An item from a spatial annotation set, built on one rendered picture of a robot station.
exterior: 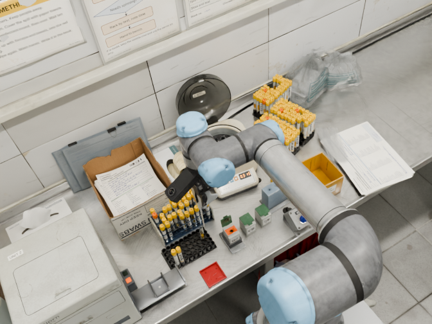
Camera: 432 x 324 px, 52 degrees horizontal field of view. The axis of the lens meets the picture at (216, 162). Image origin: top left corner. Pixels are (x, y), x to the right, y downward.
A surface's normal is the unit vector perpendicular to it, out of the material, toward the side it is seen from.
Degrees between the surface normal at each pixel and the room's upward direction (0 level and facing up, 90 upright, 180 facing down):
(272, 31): 90
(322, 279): 17
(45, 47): 92
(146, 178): 1
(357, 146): 0
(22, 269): 0
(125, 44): 94
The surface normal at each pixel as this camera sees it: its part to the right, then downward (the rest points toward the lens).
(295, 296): -0.03, -0.42
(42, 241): -0.09, -0.63
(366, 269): 0.29, -0.22
